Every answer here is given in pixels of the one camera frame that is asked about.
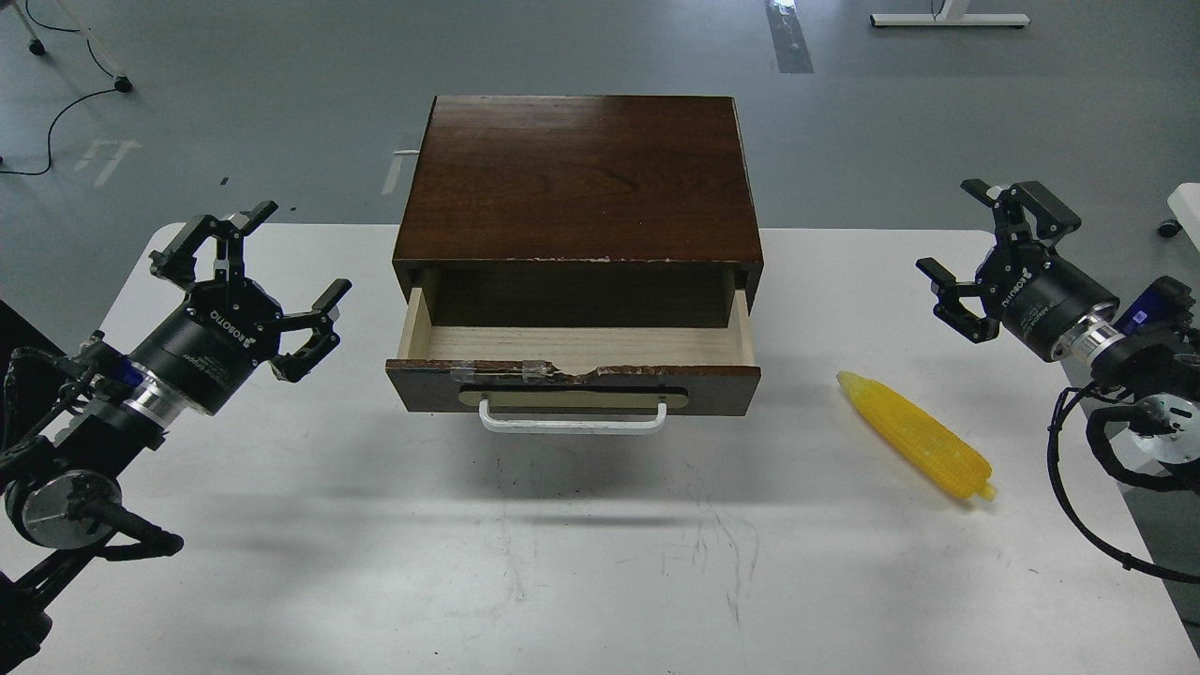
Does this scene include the white stand leg with casters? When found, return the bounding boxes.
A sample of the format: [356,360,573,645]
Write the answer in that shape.
[7,0,134,92]

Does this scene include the yellow corn cob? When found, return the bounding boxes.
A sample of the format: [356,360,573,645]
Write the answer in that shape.
[836,370,998,502]

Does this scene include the black floor cable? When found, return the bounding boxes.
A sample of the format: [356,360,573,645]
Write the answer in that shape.
[0,0,134,177]

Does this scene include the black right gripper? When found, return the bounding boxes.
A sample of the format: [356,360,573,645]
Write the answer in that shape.
[914,178,1118,363]

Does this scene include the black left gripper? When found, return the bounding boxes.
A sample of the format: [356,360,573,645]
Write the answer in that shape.
[128,201,353,417]

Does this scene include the wooden drawer with white handle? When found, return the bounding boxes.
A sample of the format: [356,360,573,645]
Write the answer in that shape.
[385,287,762,436]

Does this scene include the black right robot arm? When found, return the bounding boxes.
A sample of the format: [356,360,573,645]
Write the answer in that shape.
[916,178,1196,584]

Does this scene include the white furniture edge with caster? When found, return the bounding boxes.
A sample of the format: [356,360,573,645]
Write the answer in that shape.
[1156,181,1200,247]

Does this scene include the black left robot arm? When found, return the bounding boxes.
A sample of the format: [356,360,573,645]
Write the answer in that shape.
[2,201,352,673]

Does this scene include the white table base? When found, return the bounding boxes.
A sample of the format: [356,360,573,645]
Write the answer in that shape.
[870,1,1031,29]

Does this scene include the dark wooden cabinet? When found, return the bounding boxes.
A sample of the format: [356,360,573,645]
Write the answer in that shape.
[394,95,766,300]

